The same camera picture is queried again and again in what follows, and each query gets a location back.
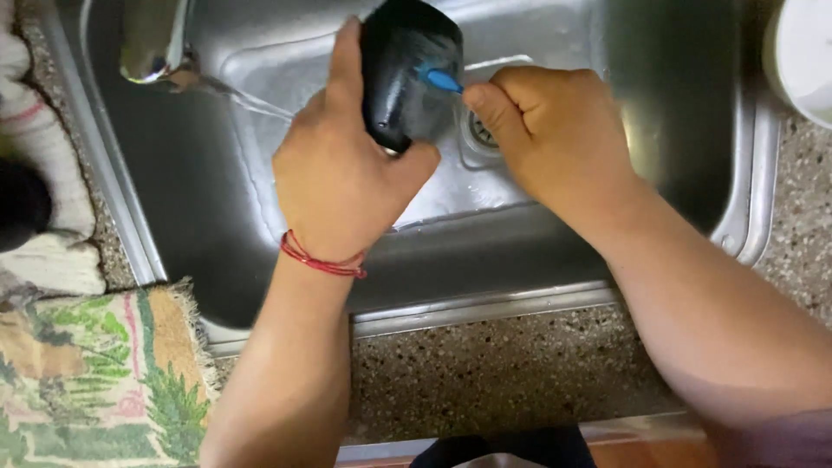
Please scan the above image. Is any white container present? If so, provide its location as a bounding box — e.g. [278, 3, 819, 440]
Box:
[762, 0, 832, 131]

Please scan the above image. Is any stainless steel sink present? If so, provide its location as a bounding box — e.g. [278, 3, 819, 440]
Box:
[39, 0, 784, 358]

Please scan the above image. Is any person's right hand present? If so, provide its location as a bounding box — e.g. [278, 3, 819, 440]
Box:
[462, 65, 639, 225]

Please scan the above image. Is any person's left hand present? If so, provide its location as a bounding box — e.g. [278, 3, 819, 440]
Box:
[272, 16, 442, 262]

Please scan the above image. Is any black object on cloth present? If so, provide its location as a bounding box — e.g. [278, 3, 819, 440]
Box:
[0, 156, 54, 254]

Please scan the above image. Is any sink drain strainer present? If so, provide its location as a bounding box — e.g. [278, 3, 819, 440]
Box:
[458, 104, 503, 160]

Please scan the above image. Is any white striped cloth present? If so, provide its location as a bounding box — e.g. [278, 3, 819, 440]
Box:
[0, 0, 108, 296]

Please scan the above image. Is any red thread bracelet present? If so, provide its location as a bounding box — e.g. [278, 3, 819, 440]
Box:
[279, 229, 368, 280]

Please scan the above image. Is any floral fringed towel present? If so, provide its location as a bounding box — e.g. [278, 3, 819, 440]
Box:
[0, 278, 222, 468]

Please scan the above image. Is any black rounded cup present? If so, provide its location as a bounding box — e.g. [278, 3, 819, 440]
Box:
[359, 0, 465, 156]

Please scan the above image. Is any blue handled brush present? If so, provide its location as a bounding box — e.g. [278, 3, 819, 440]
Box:
[416, 64, 465, 95]

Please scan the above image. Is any chrome faucet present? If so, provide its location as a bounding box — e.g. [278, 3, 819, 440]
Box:
[119, 0, 202, 92]

